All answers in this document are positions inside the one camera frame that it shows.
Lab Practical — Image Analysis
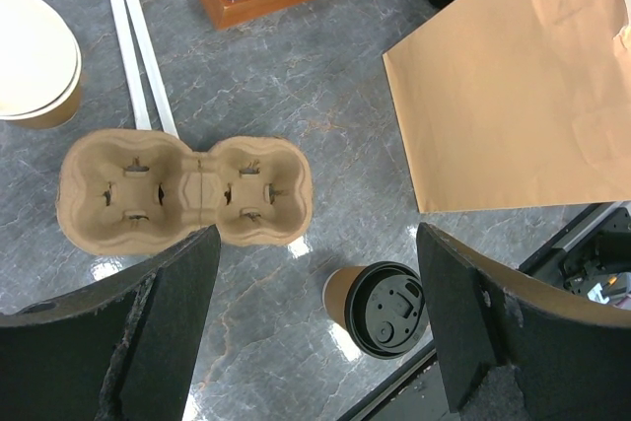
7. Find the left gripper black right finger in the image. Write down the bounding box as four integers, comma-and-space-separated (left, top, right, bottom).
416, 223, 630, 420

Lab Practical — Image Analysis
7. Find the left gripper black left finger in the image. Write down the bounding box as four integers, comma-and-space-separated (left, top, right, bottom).
1, 226, 221, 420

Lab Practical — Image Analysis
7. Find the black plastic cup lid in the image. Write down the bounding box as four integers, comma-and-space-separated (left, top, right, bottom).
344, 261, 428, 360

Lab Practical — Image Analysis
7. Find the brown paper coffee cup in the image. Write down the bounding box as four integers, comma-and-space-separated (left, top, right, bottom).
322, 266, 369, 331

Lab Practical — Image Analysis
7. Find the brown paper bag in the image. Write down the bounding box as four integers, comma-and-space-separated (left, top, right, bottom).
384, 0, 630, 213

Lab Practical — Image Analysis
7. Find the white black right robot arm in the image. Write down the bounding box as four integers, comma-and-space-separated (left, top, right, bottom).
519, 201, 630, 311

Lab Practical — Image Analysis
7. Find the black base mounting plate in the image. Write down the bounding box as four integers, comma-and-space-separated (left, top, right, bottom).
338, 341, 437, 421

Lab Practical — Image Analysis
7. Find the right white wrapped straw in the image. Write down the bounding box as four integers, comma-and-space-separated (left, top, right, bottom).
125, 0, 179, 138

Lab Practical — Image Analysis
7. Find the white wrapped straw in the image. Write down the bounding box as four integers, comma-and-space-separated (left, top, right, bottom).
125, 0, 179, 138
109, 0, 151, 130

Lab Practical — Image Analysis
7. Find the left white wrapped straw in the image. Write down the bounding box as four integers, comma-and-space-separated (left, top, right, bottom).
109, 0, 151, 130

